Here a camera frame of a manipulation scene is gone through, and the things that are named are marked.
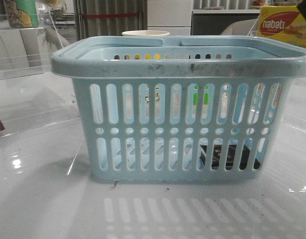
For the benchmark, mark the packaged bread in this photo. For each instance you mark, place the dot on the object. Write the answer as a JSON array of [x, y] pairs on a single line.
[[55, 4]]

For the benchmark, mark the light blue plastic basket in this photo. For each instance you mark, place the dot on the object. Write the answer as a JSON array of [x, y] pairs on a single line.
[[147, 104]]

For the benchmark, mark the yellow nabati wafer box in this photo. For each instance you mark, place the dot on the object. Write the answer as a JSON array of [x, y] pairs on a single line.
[[288, 13]]

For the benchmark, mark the white drawer cabinet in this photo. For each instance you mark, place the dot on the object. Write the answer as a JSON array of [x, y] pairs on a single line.
[[173, 16]]

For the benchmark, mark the white paper cup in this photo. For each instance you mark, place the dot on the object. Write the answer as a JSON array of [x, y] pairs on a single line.
[[148, 33]]

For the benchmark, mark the green cartoon snack bag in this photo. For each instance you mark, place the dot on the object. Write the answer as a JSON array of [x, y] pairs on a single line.
[[21, 13]]

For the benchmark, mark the clear acrylic shelf left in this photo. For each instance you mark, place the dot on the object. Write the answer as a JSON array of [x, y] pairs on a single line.
[[31, 96]]

